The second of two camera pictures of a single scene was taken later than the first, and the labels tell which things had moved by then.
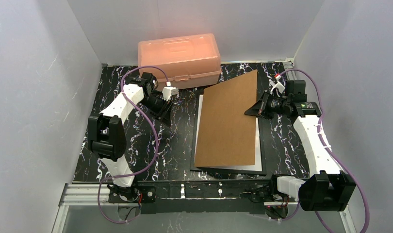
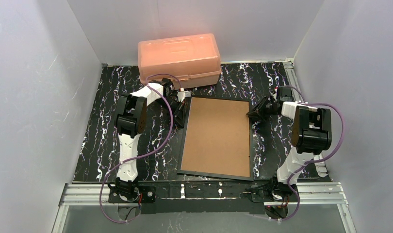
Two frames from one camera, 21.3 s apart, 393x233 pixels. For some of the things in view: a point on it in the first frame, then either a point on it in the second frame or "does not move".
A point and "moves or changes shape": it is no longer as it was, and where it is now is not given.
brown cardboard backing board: [226, 135] moves or changes shape
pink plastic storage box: [187, 60] does not move
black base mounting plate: [198, 197] does not move
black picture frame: [195, 101] → [181, 172]
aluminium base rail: [92, 194] does not move
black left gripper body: [162, 107] → [176, 105]
